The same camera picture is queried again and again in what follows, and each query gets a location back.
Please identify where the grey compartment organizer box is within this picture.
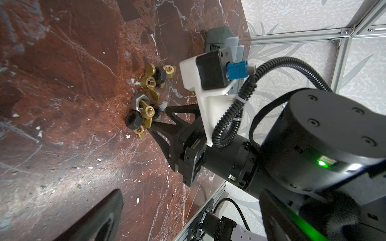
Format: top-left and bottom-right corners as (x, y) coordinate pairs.
(205, 26), (245, 63)

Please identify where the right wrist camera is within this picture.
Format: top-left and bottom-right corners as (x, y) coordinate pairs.
(180, 47), (256, 148)

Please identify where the pile of screws and nuts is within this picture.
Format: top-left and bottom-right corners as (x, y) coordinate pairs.
(125, 63), (177, 140)

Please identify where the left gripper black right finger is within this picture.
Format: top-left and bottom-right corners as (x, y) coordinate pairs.
(260, 189), (312, 241)

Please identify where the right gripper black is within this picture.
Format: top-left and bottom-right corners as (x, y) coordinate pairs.
(149, 104), (207, 187)

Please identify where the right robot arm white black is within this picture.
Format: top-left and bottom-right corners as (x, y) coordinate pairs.
(150, 88), (386, 241)

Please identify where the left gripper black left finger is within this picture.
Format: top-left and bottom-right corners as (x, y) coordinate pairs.
(56, 189), (124, 241)

